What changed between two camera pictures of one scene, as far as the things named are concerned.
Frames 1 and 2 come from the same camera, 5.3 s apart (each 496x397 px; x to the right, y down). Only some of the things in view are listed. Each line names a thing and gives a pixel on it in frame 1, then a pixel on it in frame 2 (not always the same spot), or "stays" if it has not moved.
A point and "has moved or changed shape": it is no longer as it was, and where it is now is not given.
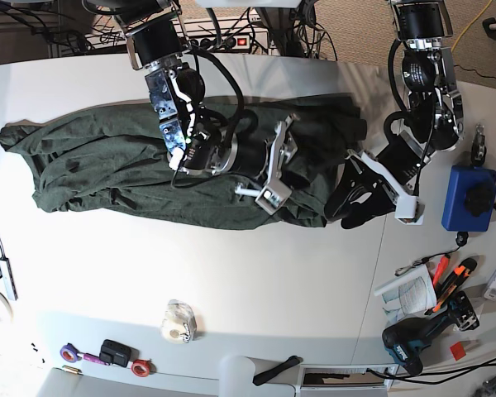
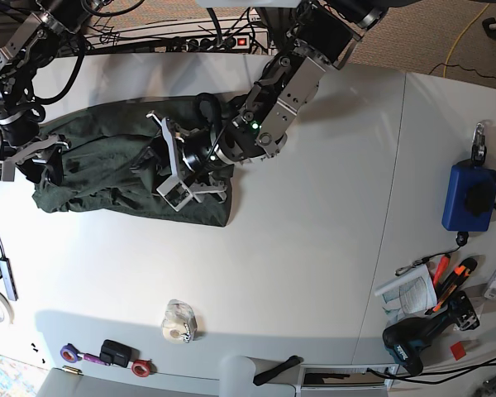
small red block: (458, 351) stays
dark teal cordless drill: (405, 339) stays
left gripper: (282, 150) to (9, 155)
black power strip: (218, 44) stays
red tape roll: (143, 367) stays
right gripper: (400, 163) to (191, 150)
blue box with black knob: (470, 201) stays
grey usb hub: (8, 279) stays
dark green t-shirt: (111, 160) has moved or changed shape
